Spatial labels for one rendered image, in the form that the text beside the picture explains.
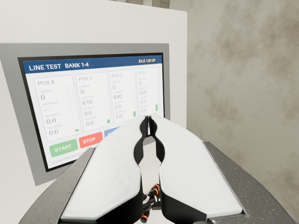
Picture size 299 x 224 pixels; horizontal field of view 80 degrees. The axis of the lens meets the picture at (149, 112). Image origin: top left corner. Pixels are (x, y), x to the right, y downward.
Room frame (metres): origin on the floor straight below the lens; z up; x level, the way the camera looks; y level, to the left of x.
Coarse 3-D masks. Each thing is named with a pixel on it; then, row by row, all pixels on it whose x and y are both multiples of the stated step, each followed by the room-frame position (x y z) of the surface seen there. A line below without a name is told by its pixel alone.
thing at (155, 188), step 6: (156, 186) 0.44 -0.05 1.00; (150, 192) 0.39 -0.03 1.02; (156, 192) 0.40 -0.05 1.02; (144, 198) 0.39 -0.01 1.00; (150, 198) 0.38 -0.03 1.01; (156, 198) 0.38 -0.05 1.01; (144, 204) 0.35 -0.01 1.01; (150, 204) 0.36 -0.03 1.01; (156, 204) 0.37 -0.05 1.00; (144, 210) 0.34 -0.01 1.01; (144, 216) 0.33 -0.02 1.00; (144, 222) 0.32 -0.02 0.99
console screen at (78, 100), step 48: (0, 48) 0.37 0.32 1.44; (48, 48) 0.43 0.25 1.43; (96, 48) 0.50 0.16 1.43; (144, 48) 0.59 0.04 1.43; (48, 96) 0.39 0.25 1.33; (96, 96) 0.46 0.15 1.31; (144, 96) 0.56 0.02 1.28; (48, 144) 0.36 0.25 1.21; (96, 144) 0.42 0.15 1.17; (144, 144) 0.52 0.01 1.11
